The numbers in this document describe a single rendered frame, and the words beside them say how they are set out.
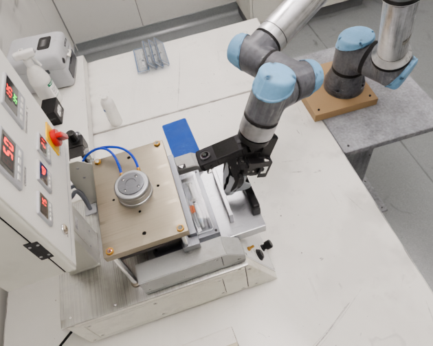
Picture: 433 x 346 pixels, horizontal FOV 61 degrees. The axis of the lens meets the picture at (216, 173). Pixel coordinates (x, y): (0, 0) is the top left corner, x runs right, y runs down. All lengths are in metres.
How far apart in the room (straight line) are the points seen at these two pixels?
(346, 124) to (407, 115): 0.22
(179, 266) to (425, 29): 2.88
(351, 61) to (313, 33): 1.87
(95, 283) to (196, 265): 0.27
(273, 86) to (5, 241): 0.51
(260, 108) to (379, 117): 0.82
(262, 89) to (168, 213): 0.32
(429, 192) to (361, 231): 1.14
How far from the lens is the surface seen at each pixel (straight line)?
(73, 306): 1.00
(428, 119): 1.52
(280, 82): 0.69
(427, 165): 2.39
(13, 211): 0.60
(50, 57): 1.69
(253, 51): 0.84
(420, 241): 2.11
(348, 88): 1.45
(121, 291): 0.96
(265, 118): 0.73
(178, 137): 1.42
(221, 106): 1.51
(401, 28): 1.16
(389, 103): 1.55
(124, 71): 1.82
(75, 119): 1.60
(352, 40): 1.36
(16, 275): 0.76
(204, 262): 0.86
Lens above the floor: 1.78
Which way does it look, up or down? 53 degrees down
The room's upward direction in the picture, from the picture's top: 12 degrees counter-clockwise
